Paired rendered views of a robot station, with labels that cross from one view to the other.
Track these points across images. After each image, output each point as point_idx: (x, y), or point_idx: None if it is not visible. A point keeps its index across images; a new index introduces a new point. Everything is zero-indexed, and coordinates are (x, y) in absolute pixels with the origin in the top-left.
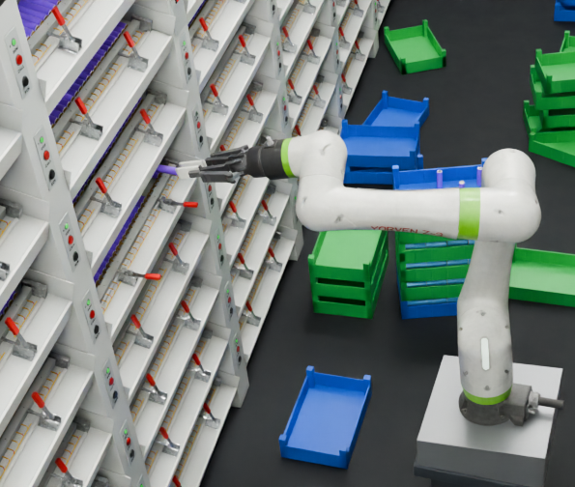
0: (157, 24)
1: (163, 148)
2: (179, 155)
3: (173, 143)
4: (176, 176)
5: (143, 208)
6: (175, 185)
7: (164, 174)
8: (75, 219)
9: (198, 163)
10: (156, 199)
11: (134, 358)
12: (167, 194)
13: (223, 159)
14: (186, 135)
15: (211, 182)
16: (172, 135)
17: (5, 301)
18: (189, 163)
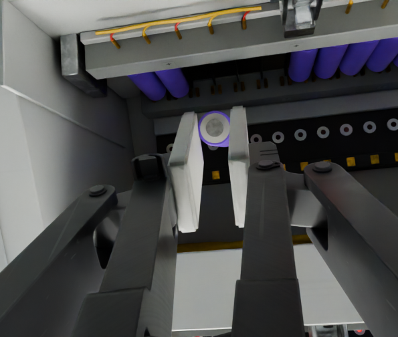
0: None
1: (332, 307)
2: (57, 101)
3: (69, 148)
4: (97, 27)
5: (376, 39)
6: (142, 12)
7: (160, 68)
8: None
9: (197, 200)
10: (310, 39)
11: None
12: (213, 5)
13: (170, 323)
14: (50, 198)
15: (373, 198)
16: (215, 295)
17: None
18: (201, 182)
